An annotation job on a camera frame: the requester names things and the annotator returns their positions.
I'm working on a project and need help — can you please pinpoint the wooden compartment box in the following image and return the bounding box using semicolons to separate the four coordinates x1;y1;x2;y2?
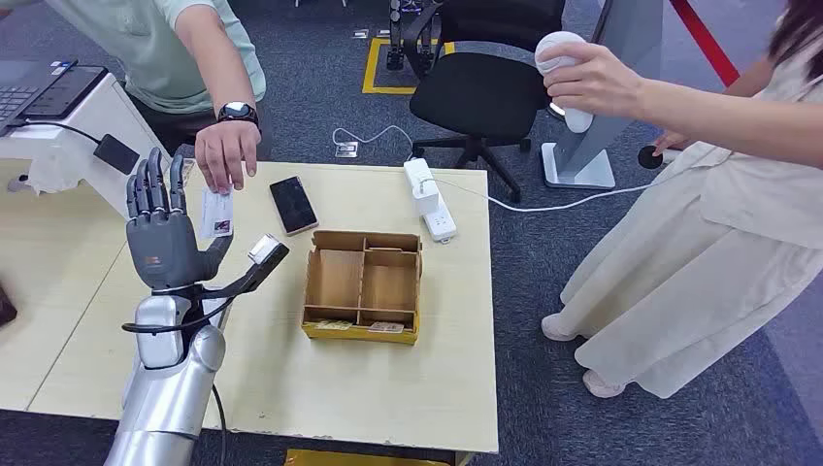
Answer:
300;230;424;347

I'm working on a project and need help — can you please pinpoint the pale shoe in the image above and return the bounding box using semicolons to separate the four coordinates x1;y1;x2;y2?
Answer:
541;313;580;344
582;369;626;400

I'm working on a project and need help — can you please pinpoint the black smartphone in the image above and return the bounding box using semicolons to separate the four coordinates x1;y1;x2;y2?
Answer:
268;175;320;237

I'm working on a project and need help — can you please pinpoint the grey kiosk screen stand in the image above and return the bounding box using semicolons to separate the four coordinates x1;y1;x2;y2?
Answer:
541;0;665;191

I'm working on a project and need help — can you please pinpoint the black office chair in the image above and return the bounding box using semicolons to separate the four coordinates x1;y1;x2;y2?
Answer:
401;0;567;205

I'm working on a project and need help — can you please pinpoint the black metal stand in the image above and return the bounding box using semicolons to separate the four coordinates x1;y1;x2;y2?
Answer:
385;0;444;73

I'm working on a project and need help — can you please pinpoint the person's hand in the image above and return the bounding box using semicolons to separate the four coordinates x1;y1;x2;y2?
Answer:
539;41;646;120
194;120;263;195
652;130;693;157

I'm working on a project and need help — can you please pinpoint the person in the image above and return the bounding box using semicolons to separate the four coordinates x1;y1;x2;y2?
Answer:
0;0;278;195
539;0;823;401

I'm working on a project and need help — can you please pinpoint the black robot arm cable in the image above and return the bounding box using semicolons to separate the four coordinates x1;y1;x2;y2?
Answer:
121;294;237;466

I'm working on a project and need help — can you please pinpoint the dark laptop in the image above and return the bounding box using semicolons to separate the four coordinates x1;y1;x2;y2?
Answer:
0;58;79;138

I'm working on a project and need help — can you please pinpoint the black tablet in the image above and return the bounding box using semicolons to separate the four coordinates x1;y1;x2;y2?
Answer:
22;65;110;121

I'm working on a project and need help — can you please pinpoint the white handheld controller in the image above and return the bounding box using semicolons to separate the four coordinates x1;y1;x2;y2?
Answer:
535;30;596;135

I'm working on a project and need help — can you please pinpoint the dark brown object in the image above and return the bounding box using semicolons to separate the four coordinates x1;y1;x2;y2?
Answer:
0;283;19;329

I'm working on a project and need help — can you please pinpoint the white desktop terminal stand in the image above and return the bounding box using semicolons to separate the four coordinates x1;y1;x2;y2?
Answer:
0;72;172;223

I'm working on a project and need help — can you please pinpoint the white charger cable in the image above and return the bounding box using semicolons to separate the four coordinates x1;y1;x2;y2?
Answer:
417;172;676;214

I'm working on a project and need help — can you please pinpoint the black power adapter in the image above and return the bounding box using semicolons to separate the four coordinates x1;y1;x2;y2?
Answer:
93;133;142;176

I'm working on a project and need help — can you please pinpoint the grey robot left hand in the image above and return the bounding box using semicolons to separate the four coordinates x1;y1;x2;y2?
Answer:
125;147;234;292

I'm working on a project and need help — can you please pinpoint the black wristwatch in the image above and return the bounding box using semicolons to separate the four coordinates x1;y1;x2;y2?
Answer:
216;101;260;126

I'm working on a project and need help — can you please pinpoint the pale grey card reader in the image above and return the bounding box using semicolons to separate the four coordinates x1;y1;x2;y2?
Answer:
200;292;231;332

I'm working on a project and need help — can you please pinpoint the white power strip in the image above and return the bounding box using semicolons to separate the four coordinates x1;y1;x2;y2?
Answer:
403;157;458;245

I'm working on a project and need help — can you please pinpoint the yellow box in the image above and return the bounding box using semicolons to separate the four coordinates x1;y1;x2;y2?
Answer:
284;448;474;466

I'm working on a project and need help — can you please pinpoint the black adapter cable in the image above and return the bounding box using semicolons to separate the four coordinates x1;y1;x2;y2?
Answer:
13;119;104;146

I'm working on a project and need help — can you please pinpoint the white charger plug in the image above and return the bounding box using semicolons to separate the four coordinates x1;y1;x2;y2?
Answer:
411;177;442;216

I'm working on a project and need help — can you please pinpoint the white floor cable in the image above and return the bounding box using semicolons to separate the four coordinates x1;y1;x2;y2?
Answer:
331;124;416;162

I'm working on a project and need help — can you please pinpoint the white ID card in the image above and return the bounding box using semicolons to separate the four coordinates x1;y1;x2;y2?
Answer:
199;187;235;241

